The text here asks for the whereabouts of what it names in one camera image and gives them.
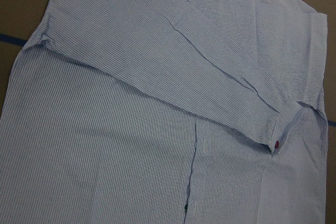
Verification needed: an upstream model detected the light blue striped shirt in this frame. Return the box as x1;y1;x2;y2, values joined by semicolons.
1;0;328;223

